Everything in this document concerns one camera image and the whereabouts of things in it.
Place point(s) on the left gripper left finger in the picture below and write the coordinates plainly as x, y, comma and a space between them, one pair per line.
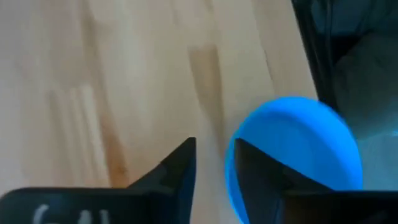
140, 205

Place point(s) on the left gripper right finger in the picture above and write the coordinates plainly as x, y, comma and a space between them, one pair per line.
295, 205

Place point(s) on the blue plastic mini bowl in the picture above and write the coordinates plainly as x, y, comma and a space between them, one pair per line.
295, 133

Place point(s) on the black aluminium table frame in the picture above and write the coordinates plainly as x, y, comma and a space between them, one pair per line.
315, 53

